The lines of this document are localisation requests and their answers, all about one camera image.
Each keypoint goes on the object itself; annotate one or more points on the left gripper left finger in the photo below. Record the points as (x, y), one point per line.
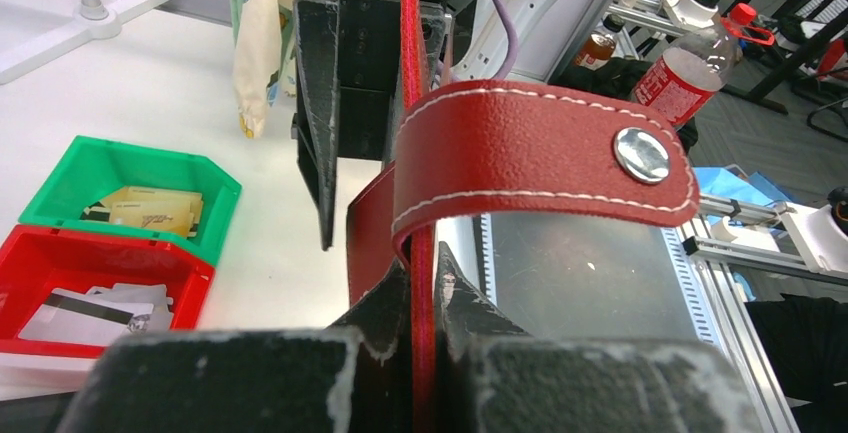
(352, 376)

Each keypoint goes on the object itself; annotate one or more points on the orange drink bottle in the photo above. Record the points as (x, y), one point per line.
(601, 44)

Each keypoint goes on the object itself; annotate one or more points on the white cards in red bin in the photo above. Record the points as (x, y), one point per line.
(101, 315)

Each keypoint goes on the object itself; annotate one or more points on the red plastic bin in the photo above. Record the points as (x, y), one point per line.
(36, 260)

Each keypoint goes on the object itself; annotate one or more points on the gold cards in green bin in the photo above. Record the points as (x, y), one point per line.
(155, 209)

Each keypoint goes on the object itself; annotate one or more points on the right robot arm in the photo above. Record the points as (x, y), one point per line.
(476, 36)

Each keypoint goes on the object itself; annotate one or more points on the white hanger rack stand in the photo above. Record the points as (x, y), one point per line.
(91, 20)

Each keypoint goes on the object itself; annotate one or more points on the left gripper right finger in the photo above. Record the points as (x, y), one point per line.
(496, 377)

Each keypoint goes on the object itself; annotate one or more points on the yellow patterned cloth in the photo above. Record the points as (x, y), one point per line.
(264, 67)

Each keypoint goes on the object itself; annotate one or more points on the green plastic bin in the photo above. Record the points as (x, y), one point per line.
(114, 188)

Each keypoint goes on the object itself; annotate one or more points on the red leather card holder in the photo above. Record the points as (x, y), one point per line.
(494, 145)

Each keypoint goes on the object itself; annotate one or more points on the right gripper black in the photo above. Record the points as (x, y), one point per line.
(356, 44)

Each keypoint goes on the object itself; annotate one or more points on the white plastic bin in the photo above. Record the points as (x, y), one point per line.
(24, 376)

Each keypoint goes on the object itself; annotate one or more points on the cola bottle red label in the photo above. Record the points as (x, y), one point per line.
(697, 65)

